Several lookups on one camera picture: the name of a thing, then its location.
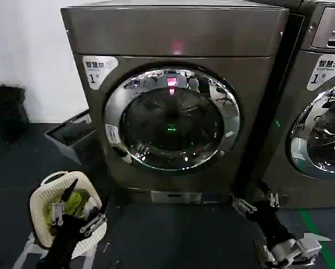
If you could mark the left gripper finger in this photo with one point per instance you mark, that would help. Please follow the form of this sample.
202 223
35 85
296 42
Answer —
93 222
58 213

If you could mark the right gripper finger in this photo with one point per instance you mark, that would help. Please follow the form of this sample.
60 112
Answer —
274 200
243 206

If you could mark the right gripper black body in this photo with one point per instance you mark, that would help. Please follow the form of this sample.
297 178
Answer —
268 221

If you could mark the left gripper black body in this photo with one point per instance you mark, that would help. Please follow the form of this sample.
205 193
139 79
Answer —
65 238

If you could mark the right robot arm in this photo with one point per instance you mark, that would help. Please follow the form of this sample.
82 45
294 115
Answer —
293 249

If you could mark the white perforated laundry basket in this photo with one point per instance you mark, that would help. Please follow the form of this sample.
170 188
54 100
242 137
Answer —
41 207

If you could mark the green cloth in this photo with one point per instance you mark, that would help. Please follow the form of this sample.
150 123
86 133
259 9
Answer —
73 203

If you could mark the round glass washer door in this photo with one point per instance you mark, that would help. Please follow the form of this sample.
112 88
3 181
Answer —
324 157

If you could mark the grey washer with drawer panel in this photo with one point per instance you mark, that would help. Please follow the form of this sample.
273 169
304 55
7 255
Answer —
296 134

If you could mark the grey plastic crate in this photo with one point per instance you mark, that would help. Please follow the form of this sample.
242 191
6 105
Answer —
72 140

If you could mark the round glass dryer door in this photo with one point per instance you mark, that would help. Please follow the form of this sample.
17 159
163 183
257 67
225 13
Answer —
145 157

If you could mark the black bin with bag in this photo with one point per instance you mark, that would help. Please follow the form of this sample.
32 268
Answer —
8 112

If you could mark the white number sticker on washer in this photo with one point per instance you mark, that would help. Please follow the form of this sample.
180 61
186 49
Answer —
327 73

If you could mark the white number sticker on dryer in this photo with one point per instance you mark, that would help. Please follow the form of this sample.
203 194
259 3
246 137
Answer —
100 71

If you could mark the grey dryer with number label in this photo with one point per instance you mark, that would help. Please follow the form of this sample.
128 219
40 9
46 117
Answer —
170 30

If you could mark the white stool frame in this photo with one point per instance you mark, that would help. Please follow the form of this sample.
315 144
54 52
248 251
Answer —
26 248

